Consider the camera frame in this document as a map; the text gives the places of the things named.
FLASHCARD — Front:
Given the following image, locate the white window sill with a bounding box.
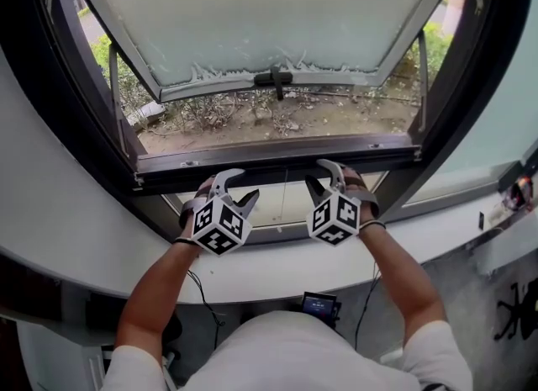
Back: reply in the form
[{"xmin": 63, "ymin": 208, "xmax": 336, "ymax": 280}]
[{"xmin": 0, "ymin": 189, "xmax": 538, "ymax": 309}]

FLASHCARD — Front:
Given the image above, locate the dark window frame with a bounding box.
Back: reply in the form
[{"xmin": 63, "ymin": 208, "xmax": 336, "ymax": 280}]
[{"xmin": 24, "ymin": 0, "xmax": 535, "ymax": 244}]

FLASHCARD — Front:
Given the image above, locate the person's right forearm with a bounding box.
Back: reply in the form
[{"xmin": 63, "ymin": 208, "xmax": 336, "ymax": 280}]
[{"xmin": 358, "ymin": 221, "xmax": 447, "ymax": 342}]

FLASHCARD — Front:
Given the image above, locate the grey stone slab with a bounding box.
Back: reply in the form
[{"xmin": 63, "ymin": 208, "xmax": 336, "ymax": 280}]
[{"xmin": 124, "ymin": 102, "xmax": 166, "ymax": 130}]

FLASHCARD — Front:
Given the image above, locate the green shrub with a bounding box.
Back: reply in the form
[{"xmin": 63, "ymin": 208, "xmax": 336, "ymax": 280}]
[
  {"xmin": 393, "ymin": 20, "xmax": 454, "ymax": 90},
  {"xmin": 89, "ymin": 32, "xmax": 153, "ymax": 118}
]

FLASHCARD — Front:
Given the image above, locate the white shirt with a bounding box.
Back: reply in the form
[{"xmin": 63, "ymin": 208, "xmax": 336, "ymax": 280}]
[{"xmin": 99, "ymin": 309, "xmax": 475, "ymax": 391}]

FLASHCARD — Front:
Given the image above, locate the white cabinet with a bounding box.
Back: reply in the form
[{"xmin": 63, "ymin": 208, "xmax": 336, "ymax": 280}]
[{"xmin": 0, "ymin": 316, "xmax": 111, "ymax": 391}]

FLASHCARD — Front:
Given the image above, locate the person's left forearm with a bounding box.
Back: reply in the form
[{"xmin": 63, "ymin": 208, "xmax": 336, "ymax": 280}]
[{"xmin": 114, "ymin": 235, "xmax": 203, "ymax": 355}]

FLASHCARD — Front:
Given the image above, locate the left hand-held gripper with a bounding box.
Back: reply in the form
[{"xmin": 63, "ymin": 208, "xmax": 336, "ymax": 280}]
[{"xmin": 191, "ymin": 167, "xmax": 261, "ymax": 258}]

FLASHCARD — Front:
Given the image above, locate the thin black cable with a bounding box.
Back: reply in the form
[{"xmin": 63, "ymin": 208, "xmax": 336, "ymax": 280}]
[
  {"xmin": 186, "ymin": 268, "xmax": 227, "ymax": 351},
  {"xmin": 354, "ymin": 262, "xmax": 382, "ymax": 351}
]

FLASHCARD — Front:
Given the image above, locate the black office chair base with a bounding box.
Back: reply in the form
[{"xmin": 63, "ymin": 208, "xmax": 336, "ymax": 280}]
[{"xmin": 493, "ymin": 280, "xmax": 538, "ymax": 342}]

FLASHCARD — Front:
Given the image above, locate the frosted glass window sash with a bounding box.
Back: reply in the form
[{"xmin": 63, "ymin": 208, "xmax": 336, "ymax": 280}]
[{"xmin": 65, "ymin": 0, "xmax": 467, "ymax": 103}]

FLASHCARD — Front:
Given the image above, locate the black window handle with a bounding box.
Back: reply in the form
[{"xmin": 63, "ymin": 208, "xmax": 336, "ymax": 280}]
[{"xmin": 253, "ymin": 66, "xmax": 294, "ymax": 102}]

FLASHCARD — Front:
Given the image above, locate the person's right hand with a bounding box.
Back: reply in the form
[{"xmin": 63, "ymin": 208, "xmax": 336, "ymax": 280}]
[{"xmin": 339, "ymin": 165, "xmax": 381, "ymax": 225}]

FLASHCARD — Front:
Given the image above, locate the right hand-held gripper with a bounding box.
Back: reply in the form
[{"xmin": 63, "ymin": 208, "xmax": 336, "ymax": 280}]
[{"xmin": 304, "ymin": 158, "xmax": 363, "ymax": 248}]

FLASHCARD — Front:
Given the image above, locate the red and black gadget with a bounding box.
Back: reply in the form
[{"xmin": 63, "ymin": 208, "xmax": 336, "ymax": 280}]
[{"xmin": 497, "ymin": 173, "xmax": 535, "ymax": 214}]

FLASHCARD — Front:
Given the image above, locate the black device with screen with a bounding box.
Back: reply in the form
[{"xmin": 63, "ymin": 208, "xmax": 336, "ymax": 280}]
[{"xmin": 301, "ymin": 291, "xmax": 342, "ymax": 330}]

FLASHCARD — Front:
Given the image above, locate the person's left hand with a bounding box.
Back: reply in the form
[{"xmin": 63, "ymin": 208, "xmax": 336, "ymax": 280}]
[{"xmin": 179, "ymin": 175, "xmax": 219, "ymax": 235}]

